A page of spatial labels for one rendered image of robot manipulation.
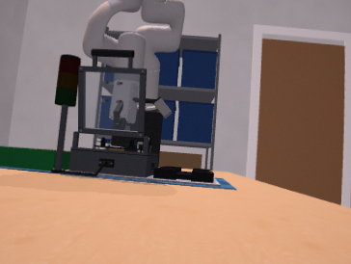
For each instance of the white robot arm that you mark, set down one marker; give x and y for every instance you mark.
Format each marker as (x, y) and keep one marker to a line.
(145, 41)

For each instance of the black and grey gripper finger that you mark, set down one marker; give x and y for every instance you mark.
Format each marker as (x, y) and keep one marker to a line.
(127, 140)
(117, 141)

